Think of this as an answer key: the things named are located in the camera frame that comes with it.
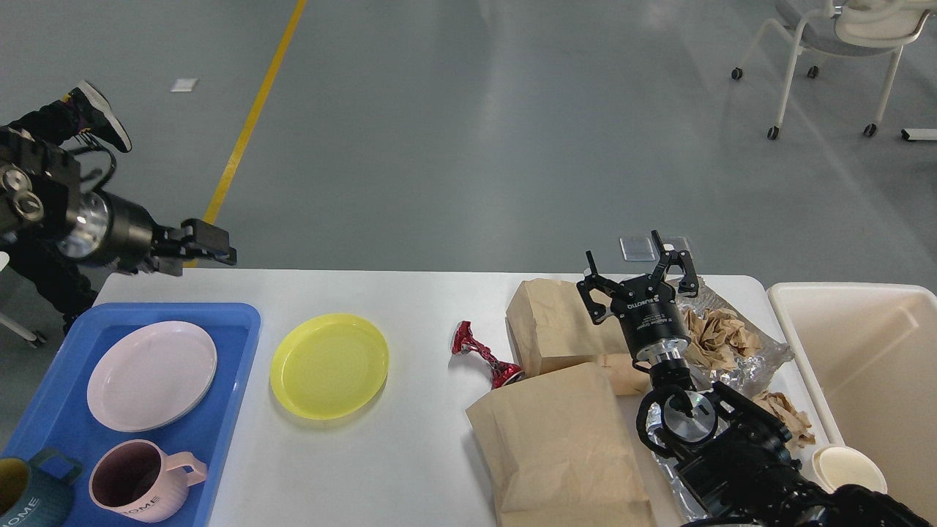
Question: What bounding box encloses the white wheeled chair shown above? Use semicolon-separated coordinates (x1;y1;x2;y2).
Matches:
731;1;935;141

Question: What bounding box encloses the dark teal mug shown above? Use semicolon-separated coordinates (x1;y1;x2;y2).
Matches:
1;447;83;526

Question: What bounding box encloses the crushed red can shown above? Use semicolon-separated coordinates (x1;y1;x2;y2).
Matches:
451;321;528;389

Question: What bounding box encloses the pink ribbed mug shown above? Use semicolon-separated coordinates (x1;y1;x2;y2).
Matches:
88;439;209;523

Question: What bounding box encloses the crumpled brown paper ball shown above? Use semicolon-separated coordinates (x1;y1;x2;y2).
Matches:
682;308;762;371

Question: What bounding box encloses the white paper cup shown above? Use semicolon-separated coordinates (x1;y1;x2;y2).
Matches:
807;444;888;493

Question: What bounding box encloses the yellow round plate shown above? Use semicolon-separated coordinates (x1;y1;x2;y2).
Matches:
269;313;389;421

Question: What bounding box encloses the brown paper bag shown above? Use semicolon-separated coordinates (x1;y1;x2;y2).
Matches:
466;363;655;526
507;279;650;396

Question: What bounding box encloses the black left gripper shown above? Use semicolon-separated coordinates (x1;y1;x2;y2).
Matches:
57;191;238;277

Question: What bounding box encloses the crumpled aluminium foil sheet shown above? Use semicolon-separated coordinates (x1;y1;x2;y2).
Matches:
676;283;794;397

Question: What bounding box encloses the beige plastic bin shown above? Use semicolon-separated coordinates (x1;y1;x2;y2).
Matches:
769;283;936;523

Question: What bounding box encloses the small crumpled brown paper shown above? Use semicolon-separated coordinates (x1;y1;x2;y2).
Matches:
753;390;816;450

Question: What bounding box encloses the left white chair leg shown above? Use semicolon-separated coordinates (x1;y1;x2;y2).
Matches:
0;313;48;349

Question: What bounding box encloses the person in dark clothes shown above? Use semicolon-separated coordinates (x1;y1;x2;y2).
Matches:
3;80;132;333

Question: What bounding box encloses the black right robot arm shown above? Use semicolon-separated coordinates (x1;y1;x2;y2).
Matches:
576;231;927;526

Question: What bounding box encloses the front crumpled foil sheet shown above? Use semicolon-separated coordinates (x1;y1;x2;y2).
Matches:
650;452;709;523

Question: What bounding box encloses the white round plate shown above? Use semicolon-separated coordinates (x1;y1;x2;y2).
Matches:
86;321;217;433

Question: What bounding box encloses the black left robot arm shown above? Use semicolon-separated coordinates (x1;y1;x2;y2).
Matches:
1;127;238;276

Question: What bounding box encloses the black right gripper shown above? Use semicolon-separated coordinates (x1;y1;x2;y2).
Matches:
577;231;700;362

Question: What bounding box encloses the blue plastic tray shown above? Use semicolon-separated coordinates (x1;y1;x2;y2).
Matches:
2;302;261;526

